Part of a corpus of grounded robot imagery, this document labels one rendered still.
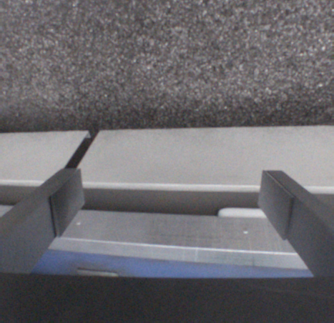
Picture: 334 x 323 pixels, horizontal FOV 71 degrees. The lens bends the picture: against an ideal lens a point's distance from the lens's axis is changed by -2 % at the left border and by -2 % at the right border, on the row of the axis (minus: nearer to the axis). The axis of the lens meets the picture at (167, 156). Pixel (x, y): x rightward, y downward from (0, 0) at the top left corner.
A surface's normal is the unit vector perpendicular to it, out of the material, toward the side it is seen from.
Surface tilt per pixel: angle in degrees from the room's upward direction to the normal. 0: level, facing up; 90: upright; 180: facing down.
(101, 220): 90
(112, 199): 90
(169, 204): 90
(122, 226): 90
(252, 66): 0
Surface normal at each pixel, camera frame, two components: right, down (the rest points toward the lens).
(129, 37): -0.15, 0.65
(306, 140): -0.12, -0.77
